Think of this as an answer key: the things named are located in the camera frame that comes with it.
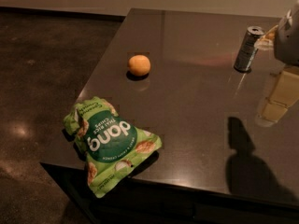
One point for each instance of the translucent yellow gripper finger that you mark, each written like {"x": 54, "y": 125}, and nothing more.
{"x": 266, "y": 41}

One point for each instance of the orange fruit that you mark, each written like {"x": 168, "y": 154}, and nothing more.
{"x": 139, "y": 65}

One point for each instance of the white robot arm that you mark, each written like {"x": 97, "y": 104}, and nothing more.
{"x": 283, "y": 38}

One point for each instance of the green rice chip bag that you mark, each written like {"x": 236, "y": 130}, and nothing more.
{"x": 112, "y": 146}

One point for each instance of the dark table cabinet base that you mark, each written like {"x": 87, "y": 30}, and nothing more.
{"x": 137, "y": 202}

